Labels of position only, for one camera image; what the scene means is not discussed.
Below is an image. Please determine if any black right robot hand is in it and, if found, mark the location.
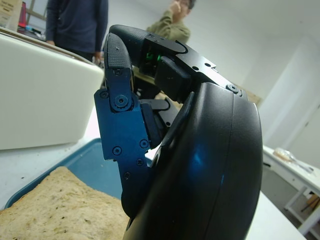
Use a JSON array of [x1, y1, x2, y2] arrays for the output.
[[93, 24, 264, 240]]

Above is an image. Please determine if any slice of brown bread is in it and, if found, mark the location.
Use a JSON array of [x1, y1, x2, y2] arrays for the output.
[[0, 166, 131, 240]]

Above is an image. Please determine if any white table with bread bag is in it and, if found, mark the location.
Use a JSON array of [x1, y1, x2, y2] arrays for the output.
[[259, 146, 320, 236]]

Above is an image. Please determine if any clear bag of bread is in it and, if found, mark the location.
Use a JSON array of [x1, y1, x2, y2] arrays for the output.
[[273, 147, 299, 164]]

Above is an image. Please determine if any blue plastic tray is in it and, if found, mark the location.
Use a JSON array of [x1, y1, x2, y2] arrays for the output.
[[4, 138, 161, 211]]

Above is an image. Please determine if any white two-slot toaster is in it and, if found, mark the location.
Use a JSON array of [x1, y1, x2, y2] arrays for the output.
[[0, 32, 105, 151]]

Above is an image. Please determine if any person in olive shirt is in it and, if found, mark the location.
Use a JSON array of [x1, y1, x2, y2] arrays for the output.
[[146, 0, 198, 45]]

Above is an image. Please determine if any person in dark clothes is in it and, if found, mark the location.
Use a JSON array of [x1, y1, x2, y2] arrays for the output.
[[45, 0, 109, 61]]

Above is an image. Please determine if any cardboard box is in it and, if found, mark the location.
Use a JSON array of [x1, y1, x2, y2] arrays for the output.
[[0, 0, 23, 30]]

